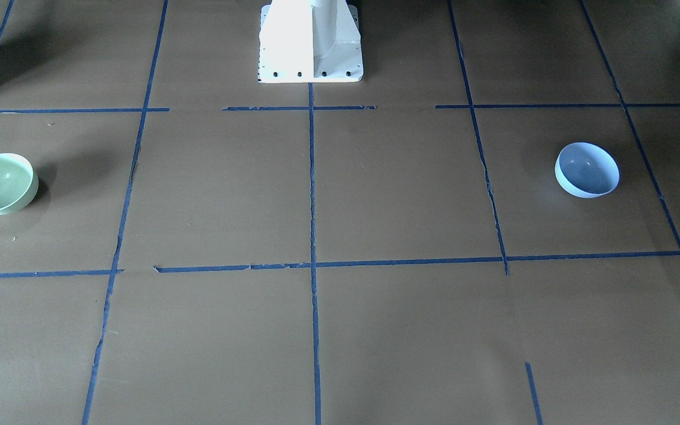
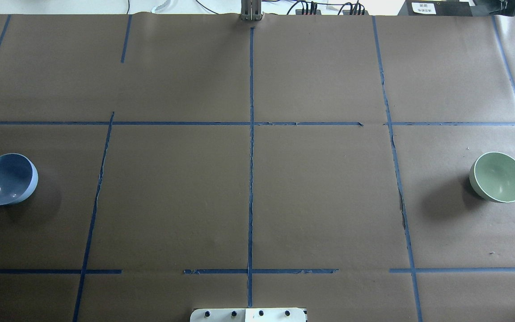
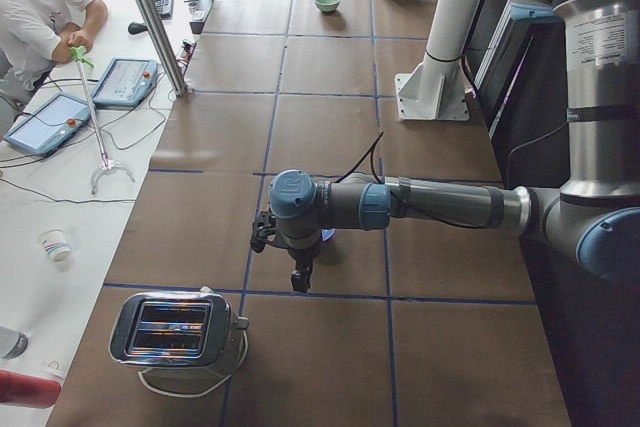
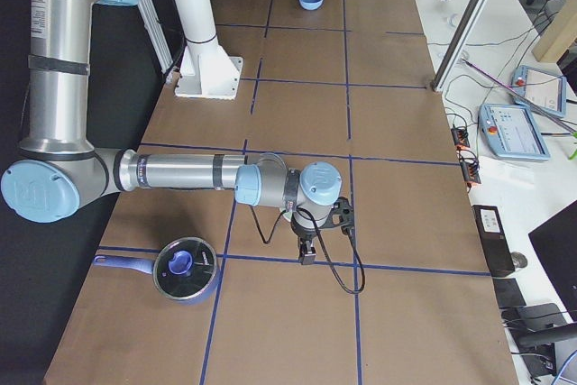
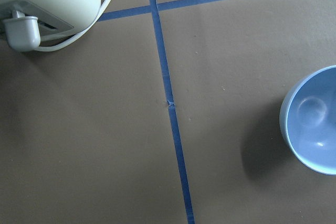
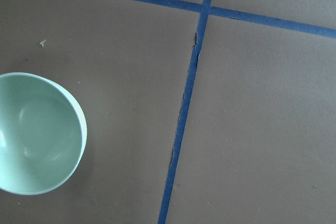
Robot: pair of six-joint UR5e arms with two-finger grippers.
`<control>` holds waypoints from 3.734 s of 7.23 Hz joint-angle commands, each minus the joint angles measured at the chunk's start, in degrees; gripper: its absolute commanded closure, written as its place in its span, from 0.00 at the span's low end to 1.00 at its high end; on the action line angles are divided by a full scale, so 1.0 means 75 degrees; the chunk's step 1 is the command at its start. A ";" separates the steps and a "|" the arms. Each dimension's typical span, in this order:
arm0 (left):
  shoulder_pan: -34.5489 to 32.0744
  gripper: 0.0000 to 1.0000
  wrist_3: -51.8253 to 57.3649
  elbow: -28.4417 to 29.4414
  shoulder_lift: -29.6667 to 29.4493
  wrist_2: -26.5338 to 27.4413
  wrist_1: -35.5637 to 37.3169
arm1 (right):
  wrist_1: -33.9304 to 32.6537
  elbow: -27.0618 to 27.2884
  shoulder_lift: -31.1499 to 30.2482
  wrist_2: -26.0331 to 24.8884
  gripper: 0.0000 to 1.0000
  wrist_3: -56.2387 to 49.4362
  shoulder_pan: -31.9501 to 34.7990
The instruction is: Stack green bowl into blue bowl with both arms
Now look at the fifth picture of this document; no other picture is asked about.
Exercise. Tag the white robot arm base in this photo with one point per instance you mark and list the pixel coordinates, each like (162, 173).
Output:
(27, 23)

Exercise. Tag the blue bowl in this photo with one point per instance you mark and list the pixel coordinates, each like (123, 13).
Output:
(307, 120)

